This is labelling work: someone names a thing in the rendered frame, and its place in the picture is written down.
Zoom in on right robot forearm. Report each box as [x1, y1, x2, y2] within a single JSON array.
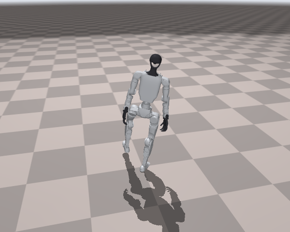
[[162, 96, 170, 118]]

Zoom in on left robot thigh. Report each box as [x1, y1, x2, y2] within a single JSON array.
[[126, 105, 139, 129]]

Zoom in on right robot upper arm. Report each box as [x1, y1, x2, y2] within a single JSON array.
[[161, 76, 170, 102]]

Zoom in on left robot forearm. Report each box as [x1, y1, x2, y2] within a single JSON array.
[[124, 88, 133, 110]]

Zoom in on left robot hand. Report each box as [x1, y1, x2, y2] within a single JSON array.
[[123, 107, 128, 125]]

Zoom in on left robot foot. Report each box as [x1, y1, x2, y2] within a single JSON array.
[[122, 141, 130, 153]]

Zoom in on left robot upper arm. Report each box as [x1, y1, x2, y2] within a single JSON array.
[[129, 71, 143, 95]]

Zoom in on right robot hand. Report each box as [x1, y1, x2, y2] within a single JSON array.
[[160, 115, 169, 131]]

